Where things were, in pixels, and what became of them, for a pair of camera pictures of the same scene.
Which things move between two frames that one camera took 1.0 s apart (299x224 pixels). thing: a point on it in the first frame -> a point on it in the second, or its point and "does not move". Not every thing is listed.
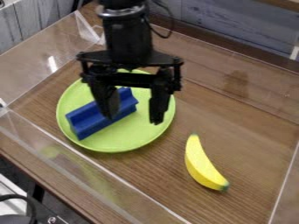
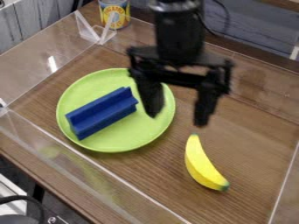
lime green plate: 128,134 does not move
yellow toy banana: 201,167 does not move
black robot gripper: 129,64 -> 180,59
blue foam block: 89,117 does not move
